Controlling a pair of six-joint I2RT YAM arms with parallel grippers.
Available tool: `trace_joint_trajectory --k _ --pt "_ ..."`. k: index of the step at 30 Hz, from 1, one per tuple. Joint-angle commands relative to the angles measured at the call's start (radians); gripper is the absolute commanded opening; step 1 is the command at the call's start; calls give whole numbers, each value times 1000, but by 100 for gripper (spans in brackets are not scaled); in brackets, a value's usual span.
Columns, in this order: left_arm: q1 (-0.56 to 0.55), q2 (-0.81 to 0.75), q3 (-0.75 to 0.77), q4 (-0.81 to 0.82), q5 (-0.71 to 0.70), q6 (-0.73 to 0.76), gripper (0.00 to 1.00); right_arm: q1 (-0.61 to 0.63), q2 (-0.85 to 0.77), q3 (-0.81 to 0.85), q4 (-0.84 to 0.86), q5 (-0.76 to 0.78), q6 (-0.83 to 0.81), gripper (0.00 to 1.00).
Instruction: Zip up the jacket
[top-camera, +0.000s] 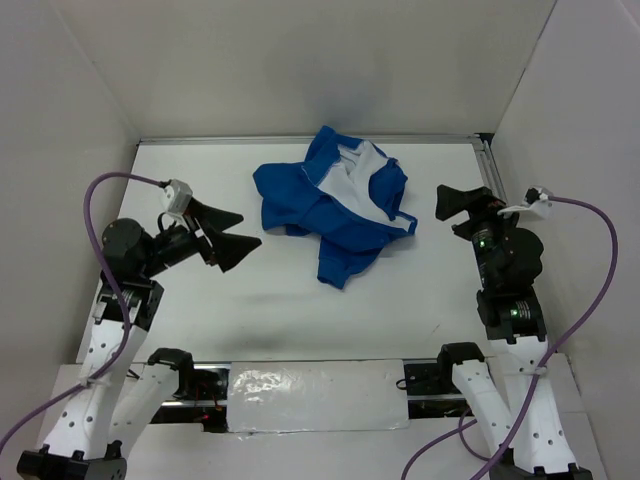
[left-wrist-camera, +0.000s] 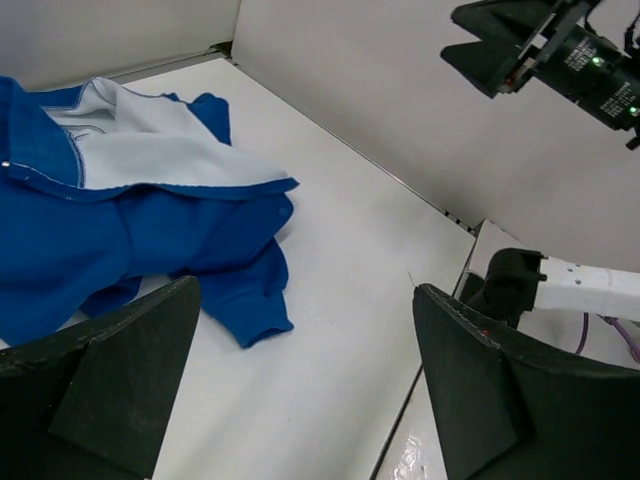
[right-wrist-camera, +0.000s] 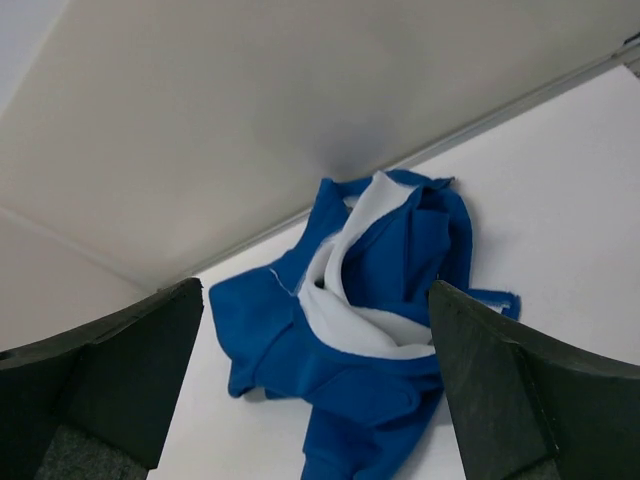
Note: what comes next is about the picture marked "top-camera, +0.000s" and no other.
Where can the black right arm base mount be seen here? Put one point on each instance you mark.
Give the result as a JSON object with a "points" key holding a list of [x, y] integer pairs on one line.
{"points": [[423, 379]]}

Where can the aluminium frame rail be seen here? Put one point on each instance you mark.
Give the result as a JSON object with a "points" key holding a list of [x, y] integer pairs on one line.
{"points": [[480, 142]]}

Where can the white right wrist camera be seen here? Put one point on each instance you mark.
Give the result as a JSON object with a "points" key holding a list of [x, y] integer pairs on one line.
{"points": [[536, 205]]}

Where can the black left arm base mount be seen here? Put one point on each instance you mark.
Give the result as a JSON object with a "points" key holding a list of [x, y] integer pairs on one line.
{"points": [[200, 385]]}

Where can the white taped cover plate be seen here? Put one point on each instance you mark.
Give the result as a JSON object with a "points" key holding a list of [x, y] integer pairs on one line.
{"points": [[325, 396]]}

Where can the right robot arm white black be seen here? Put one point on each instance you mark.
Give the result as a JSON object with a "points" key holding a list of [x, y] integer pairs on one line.
{"points": [[521, 425]]}

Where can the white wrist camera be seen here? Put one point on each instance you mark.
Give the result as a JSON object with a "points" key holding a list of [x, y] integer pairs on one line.
{"points": [[536, 205], [176, 196]]}

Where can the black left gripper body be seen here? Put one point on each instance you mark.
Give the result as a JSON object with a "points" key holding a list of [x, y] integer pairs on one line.
{"points": [[178, 243]]}

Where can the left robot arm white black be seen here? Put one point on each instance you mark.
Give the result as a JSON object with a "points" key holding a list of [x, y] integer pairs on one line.
{"points": [[101, 420]]}

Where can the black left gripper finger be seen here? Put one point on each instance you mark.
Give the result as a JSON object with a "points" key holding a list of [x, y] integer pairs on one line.
{"points": [[217, 219], [228, 250]]}

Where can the blue jacket white lining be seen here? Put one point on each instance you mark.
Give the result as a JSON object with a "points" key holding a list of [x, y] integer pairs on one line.
{"points": [[347, 191]]}

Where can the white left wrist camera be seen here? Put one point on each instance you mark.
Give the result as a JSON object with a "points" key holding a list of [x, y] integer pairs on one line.
{"points": [[176, 196]]}

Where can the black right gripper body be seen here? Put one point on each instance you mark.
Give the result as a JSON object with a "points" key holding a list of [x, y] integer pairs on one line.
{"points": [[484, 226]]}

